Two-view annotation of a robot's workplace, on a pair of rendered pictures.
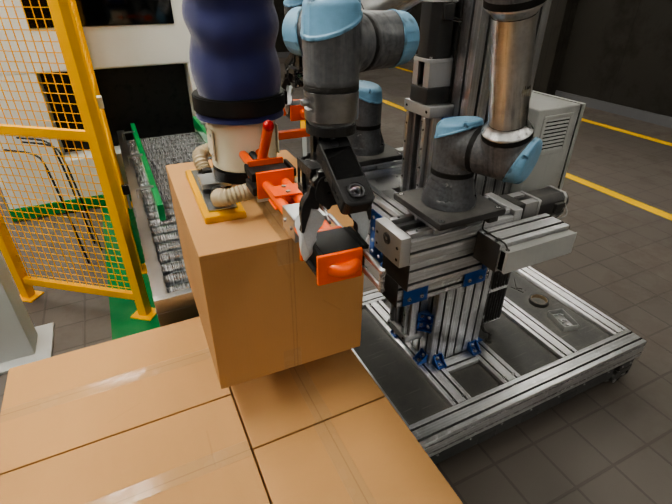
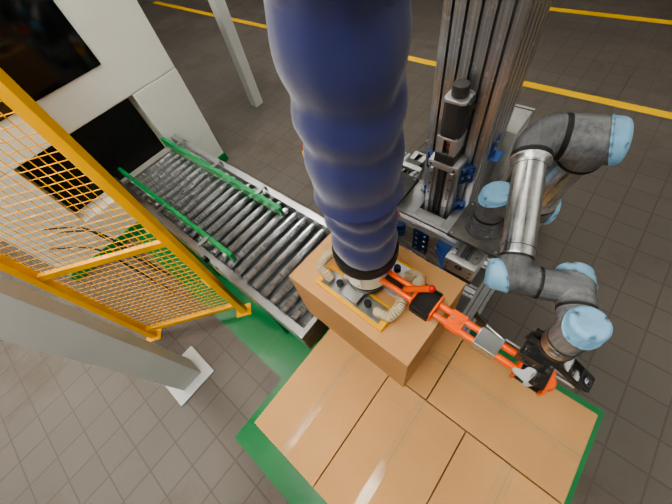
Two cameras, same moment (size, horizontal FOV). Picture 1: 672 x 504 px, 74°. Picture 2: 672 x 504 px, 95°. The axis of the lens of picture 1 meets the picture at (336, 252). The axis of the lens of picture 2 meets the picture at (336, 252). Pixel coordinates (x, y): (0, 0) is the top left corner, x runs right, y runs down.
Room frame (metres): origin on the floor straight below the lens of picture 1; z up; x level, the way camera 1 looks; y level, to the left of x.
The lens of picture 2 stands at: (0.62, 0.45, 2.20)
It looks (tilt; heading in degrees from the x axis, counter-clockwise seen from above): 56 degrees down; 348
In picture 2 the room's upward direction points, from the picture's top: 16 degrees counter-clockwise
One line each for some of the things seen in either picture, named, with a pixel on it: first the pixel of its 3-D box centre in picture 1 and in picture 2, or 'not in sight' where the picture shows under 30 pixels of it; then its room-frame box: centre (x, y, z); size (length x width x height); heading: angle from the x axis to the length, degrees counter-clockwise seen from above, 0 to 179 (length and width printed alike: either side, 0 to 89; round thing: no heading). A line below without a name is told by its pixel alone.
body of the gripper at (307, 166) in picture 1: (328, 161); (543, 351); (0.64, 0.01, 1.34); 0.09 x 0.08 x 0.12; 24
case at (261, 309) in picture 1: (258, 251); (374, 299); (1.15, 0.23, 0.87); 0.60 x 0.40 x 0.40; 24
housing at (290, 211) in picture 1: (304, 220); (486, 343); (0.73, 0.06, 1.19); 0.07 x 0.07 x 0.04; 24
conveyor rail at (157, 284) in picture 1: (136, 200); (192, 245); (2.32, 1.13, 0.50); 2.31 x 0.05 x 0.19; 26
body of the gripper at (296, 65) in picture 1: (300, 66); not in sight; (1.50, 0.11, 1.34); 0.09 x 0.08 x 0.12; 24
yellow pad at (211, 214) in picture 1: (212, 186); (353, 294); (1.12, 0.33, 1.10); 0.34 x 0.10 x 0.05; 24
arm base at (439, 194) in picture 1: (450, 184); (486, 219); (1.16, -0.32, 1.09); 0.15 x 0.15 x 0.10
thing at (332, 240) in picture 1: (329, 254); (532, 374); (0.60, 0.01, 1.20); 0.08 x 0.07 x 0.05; 24
